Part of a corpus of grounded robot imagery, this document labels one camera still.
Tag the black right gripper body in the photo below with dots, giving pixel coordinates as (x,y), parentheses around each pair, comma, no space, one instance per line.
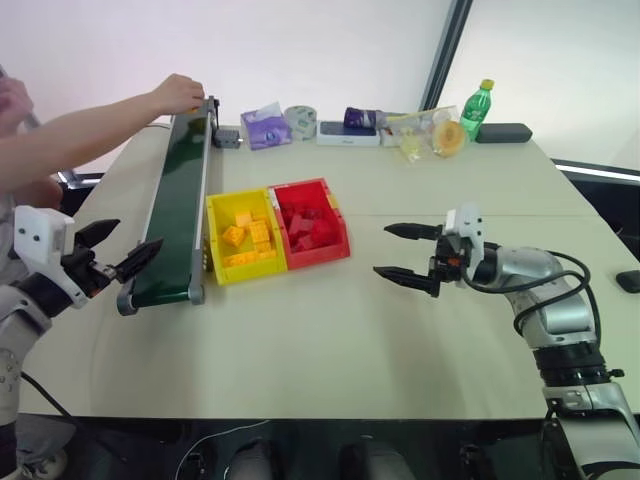
(450,265)

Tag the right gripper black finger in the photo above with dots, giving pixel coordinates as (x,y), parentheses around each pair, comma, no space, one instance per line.
(407,279)
(415,231)

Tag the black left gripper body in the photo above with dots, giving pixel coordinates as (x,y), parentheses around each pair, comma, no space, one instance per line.
(82,267)

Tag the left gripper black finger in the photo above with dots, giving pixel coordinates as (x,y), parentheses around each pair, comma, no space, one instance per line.
(97,231)
(137,257)

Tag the person's right forearm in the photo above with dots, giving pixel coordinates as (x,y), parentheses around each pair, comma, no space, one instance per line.
(75,135)

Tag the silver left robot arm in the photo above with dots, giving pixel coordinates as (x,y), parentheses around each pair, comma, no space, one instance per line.
(15,320)

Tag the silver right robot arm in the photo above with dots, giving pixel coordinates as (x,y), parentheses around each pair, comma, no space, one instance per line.
(565,310)

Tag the green conveyor belt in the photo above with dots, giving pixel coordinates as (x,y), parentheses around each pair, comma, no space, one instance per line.
(175,200)

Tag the dark grey plastic box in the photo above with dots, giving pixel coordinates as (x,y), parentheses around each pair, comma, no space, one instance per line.
(227,137)

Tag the person's left hand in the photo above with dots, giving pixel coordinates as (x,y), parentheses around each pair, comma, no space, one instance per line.
(14,102)

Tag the person's right hand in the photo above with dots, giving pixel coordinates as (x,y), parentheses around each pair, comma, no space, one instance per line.
(175,92)

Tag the person's grey clothing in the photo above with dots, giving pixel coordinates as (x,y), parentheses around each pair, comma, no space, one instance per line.
(10,235)

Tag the red plastic bin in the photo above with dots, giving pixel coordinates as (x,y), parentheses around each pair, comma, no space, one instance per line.
(320,252)

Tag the orange toy melon half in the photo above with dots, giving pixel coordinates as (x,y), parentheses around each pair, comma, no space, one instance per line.
(450,139)

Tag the yellow building brick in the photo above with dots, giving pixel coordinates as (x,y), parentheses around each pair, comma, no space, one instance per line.
(241,260)
(243,218)
(260,231)
(234,236)

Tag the clear plastic bag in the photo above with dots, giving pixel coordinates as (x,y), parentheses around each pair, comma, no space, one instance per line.
(415,132)

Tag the red building brick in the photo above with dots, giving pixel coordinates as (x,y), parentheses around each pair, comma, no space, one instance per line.
(305,245)
(312,212)
(300,226)

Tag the yellow plastic bin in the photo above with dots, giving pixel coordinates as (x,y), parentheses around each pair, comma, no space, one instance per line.
(247,272)

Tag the white box with dark lid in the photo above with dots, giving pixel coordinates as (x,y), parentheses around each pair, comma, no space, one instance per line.
(347,135)

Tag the purple snack pack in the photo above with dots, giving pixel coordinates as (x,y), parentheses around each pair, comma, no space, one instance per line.
(361,117)

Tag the black oblong case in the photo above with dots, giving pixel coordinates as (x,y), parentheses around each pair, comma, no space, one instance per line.
(504,133)

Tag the green plastic bottle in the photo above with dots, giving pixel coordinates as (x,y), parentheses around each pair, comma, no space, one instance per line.
(475,112)

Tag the grey tape roll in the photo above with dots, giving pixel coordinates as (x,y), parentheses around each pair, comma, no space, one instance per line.
(301,122)

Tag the dark side desk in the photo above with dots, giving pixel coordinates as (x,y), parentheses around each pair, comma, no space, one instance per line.
(607,200)

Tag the black computer mouse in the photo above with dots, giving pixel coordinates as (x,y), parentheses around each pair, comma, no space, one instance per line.
(629,281)

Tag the purple tissue pack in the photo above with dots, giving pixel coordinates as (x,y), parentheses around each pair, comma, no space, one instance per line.
(265,127)

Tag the white shoe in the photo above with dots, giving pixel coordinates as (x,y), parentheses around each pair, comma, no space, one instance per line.
(45,464)

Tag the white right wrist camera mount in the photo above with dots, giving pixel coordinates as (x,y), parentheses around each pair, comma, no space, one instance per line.
(467,220)

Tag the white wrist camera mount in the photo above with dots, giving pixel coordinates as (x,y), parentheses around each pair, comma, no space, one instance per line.
(467,220)
(37,235)

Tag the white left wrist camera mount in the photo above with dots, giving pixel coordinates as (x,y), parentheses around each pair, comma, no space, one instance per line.
(37,235)

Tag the grey window frame post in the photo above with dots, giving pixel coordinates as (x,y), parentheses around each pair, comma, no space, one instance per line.
(445,55)

